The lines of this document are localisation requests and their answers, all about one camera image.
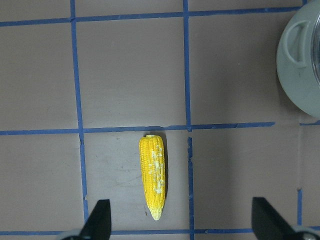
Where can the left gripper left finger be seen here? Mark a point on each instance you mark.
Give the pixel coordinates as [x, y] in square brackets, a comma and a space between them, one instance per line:
[98, 225]

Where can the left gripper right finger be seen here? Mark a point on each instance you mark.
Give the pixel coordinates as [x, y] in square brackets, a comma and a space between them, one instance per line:
[267, 223]

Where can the glass pot lid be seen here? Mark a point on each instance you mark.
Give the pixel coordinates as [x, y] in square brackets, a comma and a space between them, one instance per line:
[315, 43]

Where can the yellow corn cob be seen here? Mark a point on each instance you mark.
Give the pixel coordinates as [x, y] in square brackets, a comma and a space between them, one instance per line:
[153, 173]

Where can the pale green cooking pot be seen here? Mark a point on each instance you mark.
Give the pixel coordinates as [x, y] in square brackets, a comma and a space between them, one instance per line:
[294, 63]

